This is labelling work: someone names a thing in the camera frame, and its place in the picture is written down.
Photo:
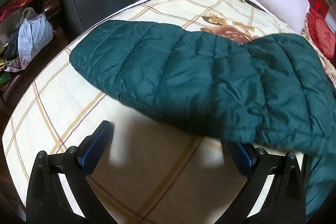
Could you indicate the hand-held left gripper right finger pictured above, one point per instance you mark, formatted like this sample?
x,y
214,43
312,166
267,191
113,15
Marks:
x,y
241,157

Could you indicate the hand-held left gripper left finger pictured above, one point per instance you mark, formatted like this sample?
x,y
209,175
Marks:
x,y
95,144

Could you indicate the dark green puffer jacket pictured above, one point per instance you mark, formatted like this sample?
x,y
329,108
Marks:
x,y
183,77

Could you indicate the floral plaid bedspread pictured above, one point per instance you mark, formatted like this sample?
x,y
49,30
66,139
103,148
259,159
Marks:
x,y
78,98

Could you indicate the white plastic bag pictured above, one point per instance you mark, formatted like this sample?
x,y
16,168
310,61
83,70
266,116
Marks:
x,y
34,35

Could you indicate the dark wooden chair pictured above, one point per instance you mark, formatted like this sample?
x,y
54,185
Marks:
x,y
53,7

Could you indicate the red round cushion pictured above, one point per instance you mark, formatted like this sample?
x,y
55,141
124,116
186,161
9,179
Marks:
x,y
323,35

